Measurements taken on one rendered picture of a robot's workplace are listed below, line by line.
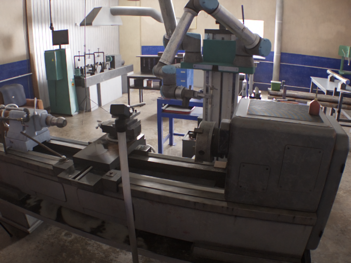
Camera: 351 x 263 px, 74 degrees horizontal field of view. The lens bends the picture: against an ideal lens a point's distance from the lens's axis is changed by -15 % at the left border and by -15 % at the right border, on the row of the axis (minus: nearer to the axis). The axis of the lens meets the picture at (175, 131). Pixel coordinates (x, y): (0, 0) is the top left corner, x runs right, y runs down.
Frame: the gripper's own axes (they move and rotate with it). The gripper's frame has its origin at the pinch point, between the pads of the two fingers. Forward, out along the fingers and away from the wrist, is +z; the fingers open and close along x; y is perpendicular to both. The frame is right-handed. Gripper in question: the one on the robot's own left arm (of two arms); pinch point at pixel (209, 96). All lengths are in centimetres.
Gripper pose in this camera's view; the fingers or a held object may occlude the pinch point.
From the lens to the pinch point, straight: 169.1
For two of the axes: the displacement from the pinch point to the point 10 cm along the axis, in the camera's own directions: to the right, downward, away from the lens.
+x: 4.9, 0.1, 8.7
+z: 8.6, 1.6, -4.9
